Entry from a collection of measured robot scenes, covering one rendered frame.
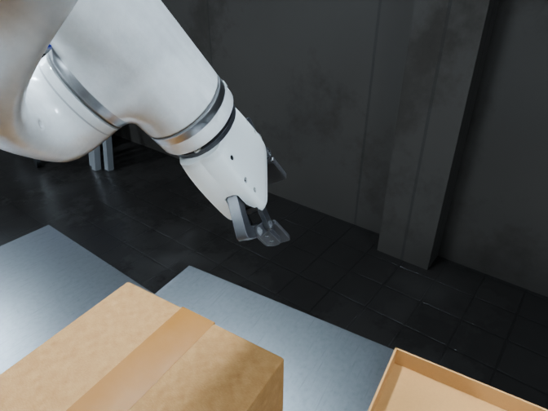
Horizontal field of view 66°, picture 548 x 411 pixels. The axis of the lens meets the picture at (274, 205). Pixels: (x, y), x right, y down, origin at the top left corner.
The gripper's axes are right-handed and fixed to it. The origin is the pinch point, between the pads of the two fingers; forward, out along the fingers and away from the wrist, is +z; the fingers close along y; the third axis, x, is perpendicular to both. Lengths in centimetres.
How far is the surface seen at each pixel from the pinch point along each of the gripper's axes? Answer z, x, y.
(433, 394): 45.1, 7.3, 14.6
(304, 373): 36.9, -13.2, 10.1
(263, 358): 2.8, -3.1, 17.2
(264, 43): 98, -52, -202
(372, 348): 45.3, -2.2, 5.1
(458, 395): 47, 11, 15
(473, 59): 99, 46, -121
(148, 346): -2.5, -14.6, 15.5
